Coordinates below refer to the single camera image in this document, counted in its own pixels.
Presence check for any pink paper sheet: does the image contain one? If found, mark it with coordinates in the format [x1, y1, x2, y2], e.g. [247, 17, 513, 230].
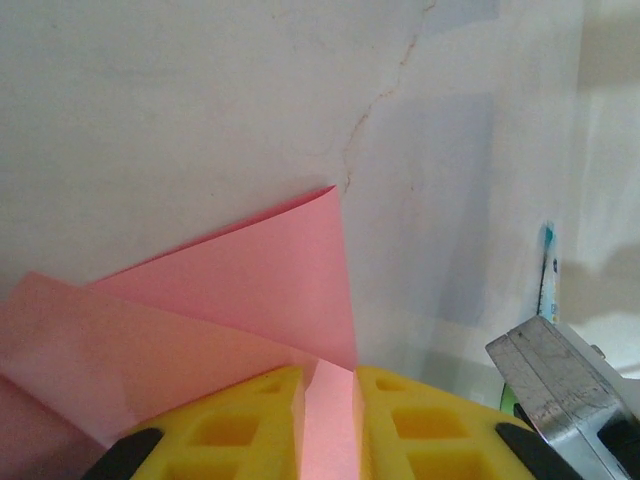
[0, 184, 361, 480]

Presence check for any green can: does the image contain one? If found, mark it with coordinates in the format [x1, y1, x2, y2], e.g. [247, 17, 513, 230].
[498, 382, 519, 416]

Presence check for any blue and white sachet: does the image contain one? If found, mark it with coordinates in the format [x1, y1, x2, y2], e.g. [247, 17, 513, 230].
[537, 218, 564, 326]

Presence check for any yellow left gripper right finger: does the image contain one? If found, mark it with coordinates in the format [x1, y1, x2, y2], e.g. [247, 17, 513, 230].
[352, 364, 584, 480]

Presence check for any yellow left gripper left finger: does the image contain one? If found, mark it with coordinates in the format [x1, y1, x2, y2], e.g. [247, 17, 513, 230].
[79, 364, 307, 480]

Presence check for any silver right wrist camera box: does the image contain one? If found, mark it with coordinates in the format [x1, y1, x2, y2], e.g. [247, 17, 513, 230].
[484, 315, 640, 480]

